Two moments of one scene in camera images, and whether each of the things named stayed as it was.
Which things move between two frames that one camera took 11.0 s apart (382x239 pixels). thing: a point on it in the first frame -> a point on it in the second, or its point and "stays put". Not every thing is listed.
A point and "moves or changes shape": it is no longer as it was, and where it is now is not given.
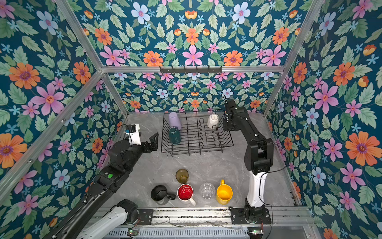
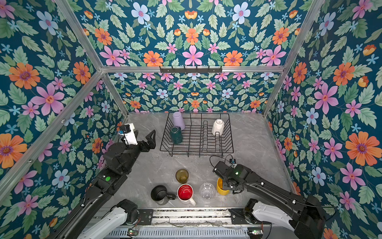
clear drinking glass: x=207 y=191 stays put
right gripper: x=225 y=126 -> x=224 y=181
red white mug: x=184 y=194 stays put
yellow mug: x=224 y=193 moves or changes shape
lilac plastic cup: x=174 y=120 moves or changes shape
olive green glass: x=182 y=175 stays put
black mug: x=159 y=193 stays put
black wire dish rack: x=188 y=131 stays put
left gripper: x=148 y=148 stays put
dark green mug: x=174 y=135 stays put
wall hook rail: x=191 y=70 stays put
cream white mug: x=213 y=121 -> x=218 y=127
